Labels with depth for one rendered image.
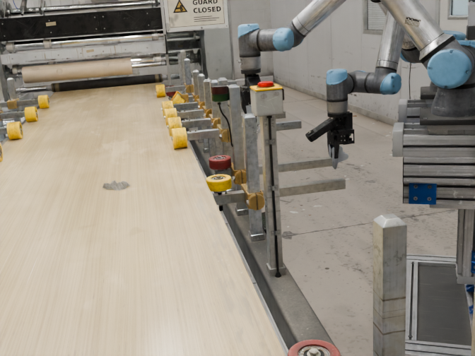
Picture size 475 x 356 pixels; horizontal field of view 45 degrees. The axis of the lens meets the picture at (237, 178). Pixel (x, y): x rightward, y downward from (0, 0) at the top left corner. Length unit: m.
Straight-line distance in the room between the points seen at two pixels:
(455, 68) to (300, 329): 0.89
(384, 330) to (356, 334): 1.82
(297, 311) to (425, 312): 1.08
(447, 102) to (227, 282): 1.07
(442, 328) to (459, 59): 1.05
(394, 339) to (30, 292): 0.72
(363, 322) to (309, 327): 1.41
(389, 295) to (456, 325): 1.55
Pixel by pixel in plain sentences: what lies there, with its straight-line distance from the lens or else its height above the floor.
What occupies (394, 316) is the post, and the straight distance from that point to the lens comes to 0.87.
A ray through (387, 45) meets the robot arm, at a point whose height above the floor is 1.26.
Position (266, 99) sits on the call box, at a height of 1.19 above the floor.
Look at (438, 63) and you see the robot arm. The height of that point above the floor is 1.22.
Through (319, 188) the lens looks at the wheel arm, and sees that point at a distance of 1.90.
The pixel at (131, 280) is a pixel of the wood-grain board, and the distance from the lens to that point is 1.21.
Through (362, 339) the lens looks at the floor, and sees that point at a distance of 2.66.
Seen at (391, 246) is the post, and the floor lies 1.09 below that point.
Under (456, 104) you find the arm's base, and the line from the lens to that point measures 1.95.
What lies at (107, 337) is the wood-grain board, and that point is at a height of 0.90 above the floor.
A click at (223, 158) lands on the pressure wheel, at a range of 2.07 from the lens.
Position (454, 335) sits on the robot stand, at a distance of 2.33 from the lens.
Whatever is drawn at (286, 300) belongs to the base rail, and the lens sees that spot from 1.49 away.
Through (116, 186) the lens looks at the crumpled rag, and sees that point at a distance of 1.84.
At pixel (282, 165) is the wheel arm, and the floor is 0.86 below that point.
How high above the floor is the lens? 1.42
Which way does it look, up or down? 16 degrees down
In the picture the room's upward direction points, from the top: 4 degrees counter-clockwise
